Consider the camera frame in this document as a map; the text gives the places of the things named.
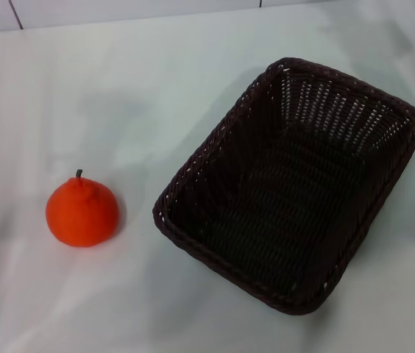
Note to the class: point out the dark brown woven basket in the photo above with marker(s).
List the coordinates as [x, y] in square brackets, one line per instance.
[288, 206]

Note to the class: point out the white tablecloth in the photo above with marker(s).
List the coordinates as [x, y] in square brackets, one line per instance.
[119, 92]

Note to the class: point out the orange toy tangerine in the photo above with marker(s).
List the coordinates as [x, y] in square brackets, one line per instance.
[82, 215]

